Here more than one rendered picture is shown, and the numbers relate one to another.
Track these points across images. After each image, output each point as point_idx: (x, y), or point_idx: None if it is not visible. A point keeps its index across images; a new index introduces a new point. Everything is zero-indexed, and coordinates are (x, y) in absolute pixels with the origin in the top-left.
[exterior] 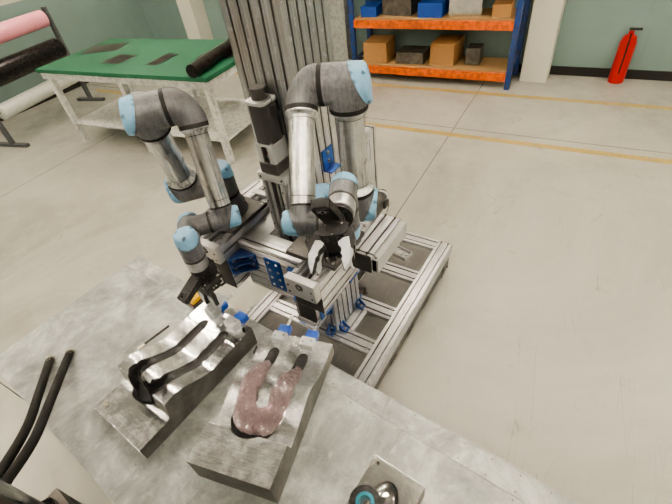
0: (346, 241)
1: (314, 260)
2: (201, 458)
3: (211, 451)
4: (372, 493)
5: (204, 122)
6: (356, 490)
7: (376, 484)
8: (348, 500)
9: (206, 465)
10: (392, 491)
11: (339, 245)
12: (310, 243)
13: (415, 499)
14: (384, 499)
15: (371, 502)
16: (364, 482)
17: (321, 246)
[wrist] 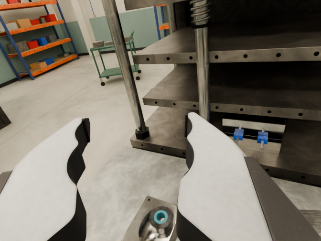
0: (11, 213)
1: (191, 120)
2: (315, 215)
3: (312, 223)
4: (155, 223)
5: None
6: (167, 222)
7: (155, 239)
8: (175, 223)
9: (304, 211)
10: (144, 240)
11: (71, 183)
12: (291, 220)
13: (126, 235)
14: (150, 235)
15: (155, 217)
16: (165, 238)
17: (187, 185)
